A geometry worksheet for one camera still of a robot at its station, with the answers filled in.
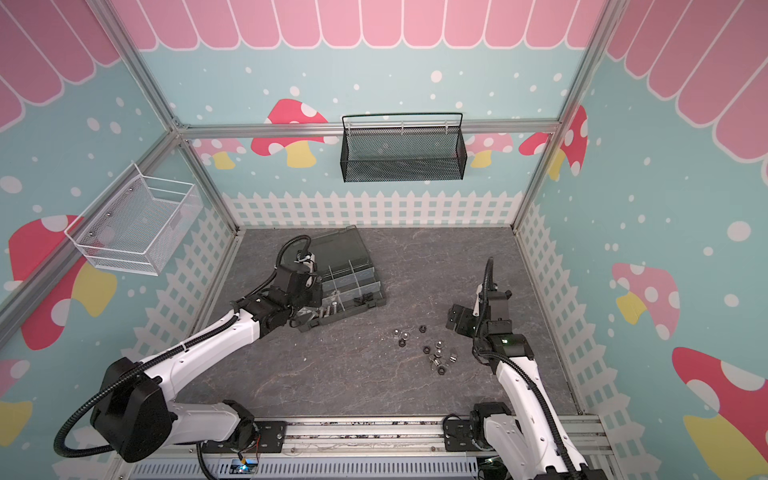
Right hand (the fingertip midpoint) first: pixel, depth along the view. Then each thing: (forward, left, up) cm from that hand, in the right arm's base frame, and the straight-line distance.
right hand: (462, 314), depth 82 cm
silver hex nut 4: (-9, +7, -11) cm, 16 cm away
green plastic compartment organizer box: (+18, +34, -10) cm, 40 cm away
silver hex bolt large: (+10, +39, -11) cm, 41 cm away
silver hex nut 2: (-1, +15, -12) cm, 20 cm away
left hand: (+7, +41, +2) cm, 42 cm away
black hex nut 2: (-3, +17, -12) cm, 21 cm away
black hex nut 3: (-5, +9, -13) cm, 17 cm away
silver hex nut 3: (-4, +5, -12) cm, 14 cm away
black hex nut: (+1, +10, -12) cm, 16 cm away
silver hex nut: (+1, +18, -12) cm, 22 cm away
